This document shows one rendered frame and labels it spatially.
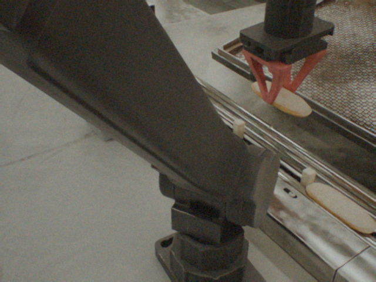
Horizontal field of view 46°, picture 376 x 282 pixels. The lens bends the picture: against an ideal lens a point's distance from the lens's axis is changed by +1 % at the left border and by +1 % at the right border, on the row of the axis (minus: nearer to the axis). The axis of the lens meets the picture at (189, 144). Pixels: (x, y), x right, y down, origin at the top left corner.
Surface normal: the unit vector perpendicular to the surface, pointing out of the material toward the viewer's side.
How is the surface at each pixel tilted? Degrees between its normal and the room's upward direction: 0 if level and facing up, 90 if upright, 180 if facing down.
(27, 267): 0
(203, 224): 90
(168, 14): 0
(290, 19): 92
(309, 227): 0
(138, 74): 92
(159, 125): 92
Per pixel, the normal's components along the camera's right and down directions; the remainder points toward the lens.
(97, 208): 0.00, -0.79
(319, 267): -0.81, 0.36
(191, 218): -0.45, 0.54
